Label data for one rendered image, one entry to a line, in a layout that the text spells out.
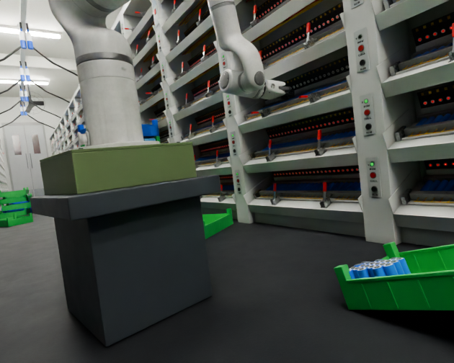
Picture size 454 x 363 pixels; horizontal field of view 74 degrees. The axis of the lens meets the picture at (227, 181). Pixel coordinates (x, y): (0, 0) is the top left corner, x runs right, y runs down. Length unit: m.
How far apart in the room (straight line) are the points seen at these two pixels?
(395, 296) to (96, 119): 0.65
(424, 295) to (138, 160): 0.54
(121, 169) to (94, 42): 0.27
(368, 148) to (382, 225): 0.24
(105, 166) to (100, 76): 0.20
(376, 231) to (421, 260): 0.31
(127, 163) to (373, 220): 0.76
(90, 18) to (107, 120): 0.25
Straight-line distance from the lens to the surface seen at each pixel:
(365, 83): 1.05
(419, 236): 1.06
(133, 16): 3.07
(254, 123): 1.39
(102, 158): 0.60
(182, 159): 0.68
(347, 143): 1.14
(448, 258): 0.76
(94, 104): 0.71
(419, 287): 0.57
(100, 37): 0.74
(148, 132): 1.51
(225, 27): 1.16
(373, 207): 1.06
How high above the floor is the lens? 0.30
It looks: 3 degrees down
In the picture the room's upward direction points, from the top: 7 degrees counter-clockwise
